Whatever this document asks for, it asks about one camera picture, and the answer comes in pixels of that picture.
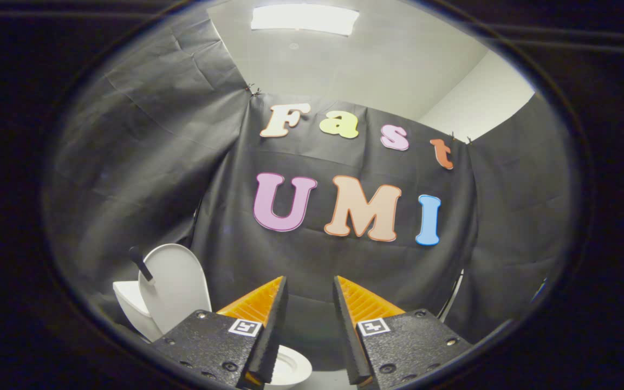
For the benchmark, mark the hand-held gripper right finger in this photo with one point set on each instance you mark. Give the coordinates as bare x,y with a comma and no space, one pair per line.
347,336

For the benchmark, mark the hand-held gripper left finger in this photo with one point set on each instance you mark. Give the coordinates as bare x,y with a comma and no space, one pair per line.
274,336

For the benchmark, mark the white toilet lid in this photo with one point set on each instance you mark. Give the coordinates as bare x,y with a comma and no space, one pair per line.
176,287

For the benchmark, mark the white ceramic toilet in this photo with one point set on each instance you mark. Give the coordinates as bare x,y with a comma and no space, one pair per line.
130,309

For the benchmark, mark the black backdrop cloth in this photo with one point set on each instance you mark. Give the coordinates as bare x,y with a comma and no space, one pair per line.
312,260

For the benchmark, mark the black tripod light stand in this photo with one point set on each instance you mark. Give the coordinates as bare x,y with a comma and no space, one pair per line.
451,295

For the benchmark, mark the rectangular ceiling light panel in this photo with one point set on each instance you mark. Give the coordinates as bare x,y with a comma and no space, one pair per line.
304,19

